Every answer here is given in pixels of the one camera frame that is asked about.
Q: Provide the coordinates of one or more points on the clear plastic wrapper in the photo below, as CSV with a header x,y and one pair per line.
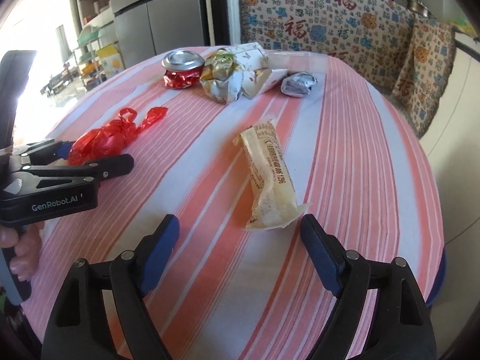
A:
x,y
298,85

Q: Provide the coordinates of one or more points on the grey refrigerator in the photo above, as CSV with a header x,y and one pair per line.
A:
x,y
146,28

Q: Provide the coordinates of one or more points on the storage rack shelf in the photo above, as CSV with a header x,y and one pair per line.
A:
x,y
90,17

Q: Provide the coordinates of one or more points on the beige bread wrapper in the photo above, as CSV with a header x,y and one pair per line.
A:
x,y
275,204

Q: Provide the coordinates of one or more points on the yellow green cardboard box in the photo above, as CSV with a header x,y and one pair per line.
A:
x,y
111,60

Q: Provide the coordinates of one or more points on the patterned fu cloth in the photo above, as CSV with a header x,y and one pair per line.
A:
x,y
370,36

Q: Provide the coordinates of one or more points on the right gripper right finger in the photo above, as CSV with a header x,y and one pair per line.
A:
x,y
400,327

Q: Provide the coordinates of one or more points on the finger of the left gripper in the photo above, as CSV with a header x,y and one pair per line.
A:
x,y
110,167
55,150

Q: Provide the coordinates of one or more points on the red plastic bag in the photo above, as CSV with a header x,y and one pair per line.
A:
x,y
112,138

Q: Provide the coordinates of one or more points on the green yellow snack bag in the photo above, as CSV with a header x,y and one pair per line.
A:
x,y
222,77

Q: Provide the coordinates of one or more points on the person's left hand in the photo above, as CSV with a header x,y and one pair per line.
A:
x,y
27,249

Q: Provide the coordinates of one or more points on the crushed red soda can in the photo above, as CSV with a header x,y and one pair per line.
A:
x,y
183,68

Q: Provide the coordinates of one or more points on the white paper food box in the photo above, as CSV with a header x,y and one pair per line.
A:
x,y
258,76

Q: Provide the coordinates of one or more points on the white kitchen cabinet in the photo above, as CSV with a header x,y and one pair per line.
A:
x,y
452,142

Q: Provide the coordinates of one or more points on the steel pot with lid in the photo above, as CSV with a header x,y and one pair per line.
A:
x,y
419,8

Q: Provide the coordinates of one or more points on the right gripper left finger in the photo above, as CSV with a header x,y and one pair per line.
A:
x,y
78,326

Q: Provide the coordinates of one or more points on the patterned cloth side piece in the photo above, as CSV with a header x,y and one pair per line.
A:
x,y
425,73

